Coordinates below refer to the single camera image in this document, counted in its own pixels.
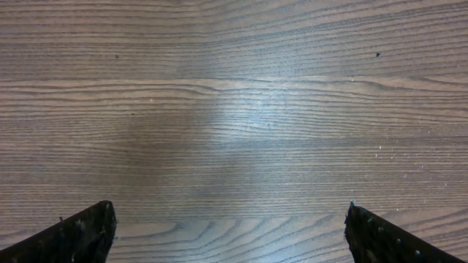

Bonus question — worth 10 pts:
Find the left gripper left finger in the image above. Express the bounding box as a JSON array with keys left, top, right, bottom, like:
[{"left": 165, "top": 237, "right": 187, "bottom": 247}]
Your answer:
[{"left": 1, "top": 200, "right": 117, "bottom": 263}]

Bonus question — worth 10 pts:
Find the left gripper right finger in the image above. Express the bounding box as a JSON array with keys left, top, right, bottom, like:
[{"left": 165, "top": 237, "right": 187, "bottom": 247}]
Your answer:
[{"left": 344, "top": 203, "right": 465, "bottom": 263}]

